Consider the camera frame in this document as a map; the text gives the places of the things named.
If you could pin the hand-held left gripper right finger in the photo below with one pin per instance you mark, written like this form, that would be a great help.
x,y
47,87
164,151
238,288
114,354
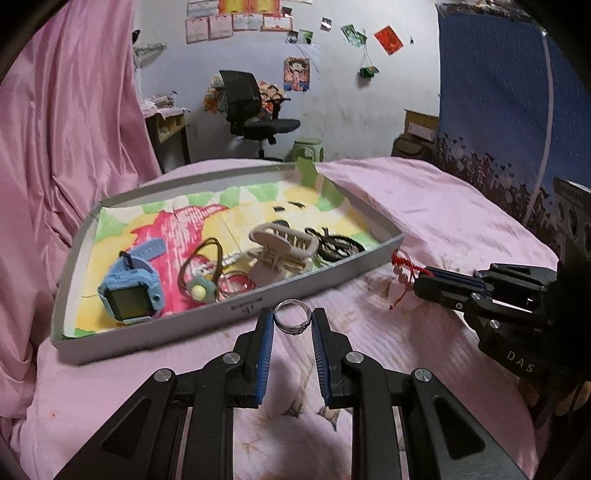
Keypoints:
x,y
321,364

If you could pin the person's right hand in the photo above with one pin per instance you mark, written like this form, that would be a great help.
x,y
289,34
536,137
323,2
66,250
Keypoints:
x,y
581,399

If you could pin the thin silver bangles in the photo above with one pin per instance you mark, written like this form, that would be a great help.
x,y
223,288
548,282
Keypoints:
x,y
221,286

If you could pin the red wall card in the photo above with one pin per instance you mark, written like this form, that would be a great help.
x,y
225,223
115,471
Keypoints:
x,y
385,40

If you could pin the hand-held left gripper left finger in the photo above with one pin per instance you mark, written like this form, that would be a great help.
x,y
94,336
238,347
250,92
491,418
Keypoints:
x,y
263,364

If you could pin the brown cardboard box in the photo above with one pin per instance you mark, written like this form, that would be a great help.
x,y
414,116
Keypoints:
x,y
418,129

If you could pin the beige claw hair clip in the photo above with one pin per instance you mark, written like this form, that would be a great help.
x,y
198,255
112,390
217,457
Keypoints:
x,y
281,244

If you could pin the grey cardboard box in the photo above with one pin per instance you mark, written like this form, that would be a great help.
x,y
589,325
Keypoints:
x,y
184,327

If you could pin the pink satin curtain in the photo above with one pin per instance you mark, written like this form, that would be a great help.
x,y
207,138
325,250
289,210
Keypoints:
x,y
69,115

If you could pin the green hanging ornament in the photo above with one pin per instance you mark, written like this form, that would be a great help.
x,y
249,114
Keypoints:
x,y
369,72

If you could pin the cartoon wall poster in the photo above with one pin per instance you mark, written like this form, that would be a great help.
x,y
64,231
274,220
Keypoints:
x,y
297,74

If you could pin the group of wall certificates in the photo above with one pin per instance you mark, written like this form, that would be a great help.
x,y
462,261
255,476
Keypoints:
x,y
240,21

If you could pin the scattered small wall photos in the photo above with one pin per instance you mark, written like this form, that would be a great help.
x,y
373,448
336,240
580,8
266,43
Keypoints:
x,y
353,34

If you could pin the wooden desk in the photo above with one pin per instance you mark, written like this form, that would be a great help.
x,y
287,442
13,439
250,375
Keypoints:
x,y
168,131

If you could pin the black office chair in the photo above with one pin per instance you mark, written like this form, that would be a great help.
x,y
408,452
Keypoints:
x,y
240,97

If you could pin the pink bedspread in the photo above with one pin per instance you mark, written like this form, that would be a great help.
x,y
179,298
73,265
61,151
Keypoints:
x,y
438,221

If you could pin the cartoon figures poster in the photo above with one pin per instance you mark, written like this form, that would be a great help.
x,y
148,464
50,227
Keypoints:
x,y
272,94

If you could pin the colourful poster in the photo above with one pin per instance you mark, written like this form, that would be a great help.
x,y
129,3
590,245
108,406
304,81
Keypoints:
x,y
213,94

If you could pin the blue printed cloth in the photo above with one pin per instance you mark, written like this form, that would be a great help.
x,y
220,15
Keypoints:
x,y
489,92

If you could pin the colourful painted paper liner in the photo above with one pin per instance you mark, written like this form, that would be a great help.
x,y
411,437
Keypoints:
x,y
175,221

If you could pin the pile of papers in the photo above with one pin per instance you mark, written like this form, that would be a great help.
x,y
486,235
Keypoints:
x,y
161,102

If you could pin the blue smartwatch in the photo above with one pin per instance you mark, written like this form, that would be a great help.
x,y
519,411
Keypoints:
x,y
131,300

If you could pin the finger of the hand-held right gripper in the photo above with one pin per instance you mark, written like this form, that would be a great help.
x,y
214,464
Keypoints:
x,y
443,293
452,274

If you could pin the green plastic stool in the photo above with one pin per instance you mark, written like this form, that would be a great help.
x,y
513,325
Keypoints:
x,y
308,147

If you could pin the white tube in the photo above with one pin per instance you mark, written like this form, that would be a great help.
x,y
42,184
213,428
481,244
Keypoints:
x,y
549,92

